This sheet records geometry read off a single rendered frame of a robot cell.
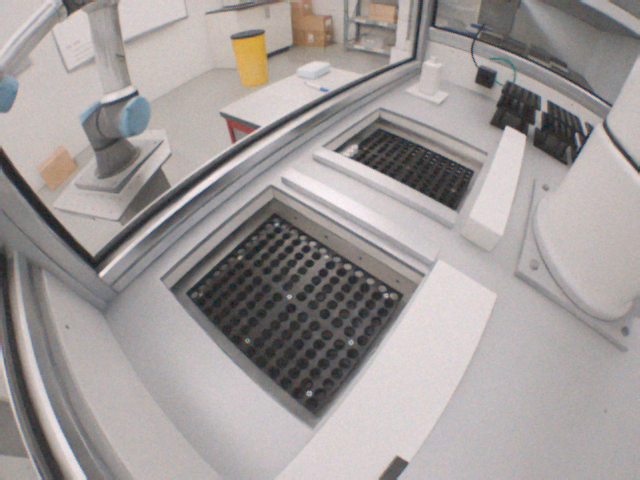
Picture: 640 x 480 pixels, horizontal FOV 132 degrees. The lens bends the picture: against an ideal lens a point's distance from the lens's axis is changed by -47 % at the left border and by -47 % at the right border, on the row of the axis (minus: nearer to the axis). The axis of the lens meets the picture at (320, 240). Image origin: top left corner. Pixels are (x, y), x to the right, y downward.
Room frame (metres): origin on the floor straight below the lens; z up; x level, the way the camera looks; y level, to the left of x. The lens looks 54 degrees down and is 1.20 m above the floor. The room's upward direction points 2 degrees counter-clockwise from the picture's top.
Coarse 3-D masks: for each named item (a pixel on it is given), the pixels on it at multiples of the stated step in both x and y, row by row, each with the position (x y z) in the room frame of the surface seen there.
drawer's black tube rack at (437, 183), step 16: (384, 144) 0.45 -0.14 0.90; (416, 144) 0.46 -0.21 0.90; (368, 160) 0.44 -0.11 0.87; (384, 160) 0.41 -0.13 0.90; (400, 160) 0.40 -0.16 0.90; (416, 160) 0.40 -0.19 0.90; (432, 160) 0.40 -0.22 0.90; (448, 160) 0.40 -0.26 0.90; (400, 176) 0.35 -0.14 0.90; (416, 176) 0.35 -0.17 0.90; (432, 176) 0.36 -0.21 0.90; (448, 176) 0.35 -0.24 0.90; (464, 176) 0.36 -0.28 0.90; (432, 192) 0.31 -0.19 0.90; (448, 192) 0.32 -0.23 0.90; (464, 192) 0.34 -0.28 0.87
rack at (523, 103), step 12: (504, 84) 0.54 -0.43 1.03; (516, 84) 0.56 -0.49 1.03; (504, 96) 0.55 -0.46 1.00; (516, 96) 0.48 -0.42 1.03; (528, 96) 0.50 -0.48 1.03; (540, 96) 0.52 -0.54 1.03; (504, 108) 0.48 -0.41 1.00; (516, 108) 0.49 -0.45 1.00; (528, 108) 0.50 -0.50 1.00; (540, 108) 0.44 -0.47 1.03; (492, 120) 0.50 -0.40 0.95; (504, 120) 0.51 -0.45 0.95; (516, 120) 0.53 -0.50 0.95; (528, 120) 0.44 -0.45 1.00
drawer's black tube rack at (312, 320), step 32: (288, 224) 0.25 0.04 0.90; (256, 256) 0.20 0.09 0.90; (288, 256) 0.20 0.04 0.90; (320, 256) 0.20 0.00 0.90; (224, 288) 0.15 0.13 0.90; (256, 288) 0.15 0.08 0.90; (288, 288) 0.17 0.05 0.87; (320, 288) 0.15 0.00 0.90; (352, 288) 0.15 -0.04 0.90; (224, 320) 0.11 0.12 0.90; (256, 320) 0.12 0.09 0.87; (288, 320) 0.11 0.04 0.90; (320, 320) 0.11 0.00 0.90; (352, 320) 0.11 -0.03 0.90; (384, 320) 0.10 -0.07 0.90; (256, 352) 0.07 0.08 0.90; (288, 352) 0.08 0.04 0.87; (320, 352) 0.07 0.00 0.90; (352, 352) 0.07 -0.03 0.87; (288, 384) 0.04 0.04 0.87; (320, 384) 0.03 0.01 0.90
